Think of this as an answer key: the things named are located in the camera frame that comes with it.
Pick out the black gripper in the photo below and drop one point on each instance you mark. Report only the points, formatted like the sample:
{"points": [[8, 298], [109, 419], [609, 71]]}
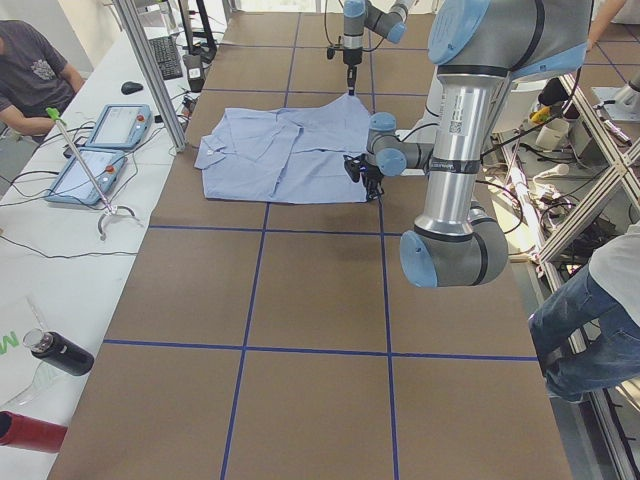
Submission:
{"points": [[351, 58], [372, 179]]}

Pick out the light blue striped shirt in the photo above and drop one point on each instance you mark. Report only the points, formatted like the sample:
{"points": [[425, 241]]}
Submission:
{"points": [[288, 155]]}

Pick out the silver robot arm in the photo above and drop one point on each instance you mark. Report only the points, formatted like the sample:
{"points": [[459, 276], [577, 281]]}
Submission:
{"points": [[357, 17], [479, 50]]}

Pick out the black keyboard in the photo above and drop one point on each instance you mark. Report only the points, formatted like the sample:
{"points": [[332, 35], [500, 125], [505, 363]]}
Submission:
{"points": [[167, 57]]}

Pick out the black computer mouse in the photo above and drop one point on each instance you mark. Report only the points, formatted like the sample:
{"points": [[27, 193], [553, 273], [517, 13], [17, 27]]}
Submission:
{"points": [[130, 87]]}

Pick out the upper blue teach pendant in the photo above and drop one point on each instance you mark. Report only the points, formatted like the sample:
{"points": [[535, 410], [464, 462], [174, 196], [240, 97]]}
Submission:
{"points": [[120, 127]]}

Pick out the person in white shirt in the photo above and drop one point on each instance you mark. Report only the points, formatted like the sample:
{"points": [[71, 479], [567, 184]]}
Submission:
{"points": [[605, 290]]}

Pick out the metal grabber stick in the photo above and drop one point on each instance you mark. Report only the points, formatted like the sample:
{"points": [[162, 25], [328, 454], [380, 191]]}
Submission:
{"points": [[111, 209]]}

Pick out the person in grey shirt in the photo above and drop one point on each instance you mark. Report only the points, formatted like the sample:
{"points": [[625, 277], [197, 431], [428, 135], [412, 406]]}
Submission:
{"points": [[34, 77]]}

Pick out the black water bottle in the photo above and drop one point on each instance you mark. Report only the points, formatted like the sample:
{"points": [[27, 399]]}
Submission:
{"points": [[56, 350]]}

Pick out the red water bottle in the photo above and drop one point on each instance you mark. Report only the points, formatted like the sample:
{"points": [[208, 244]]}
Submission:
{"points": [[23, 432]]}

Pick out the grey aluminium frame post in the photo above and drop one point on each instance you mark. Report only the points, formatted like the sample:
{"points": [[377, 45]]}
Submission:
{"points": [[128, 16]]}

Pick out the aluminium extrusion cross frame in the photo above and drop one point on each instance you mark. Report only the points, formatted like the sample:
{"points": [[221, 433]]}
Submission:
{"points": [[605, 138]]}

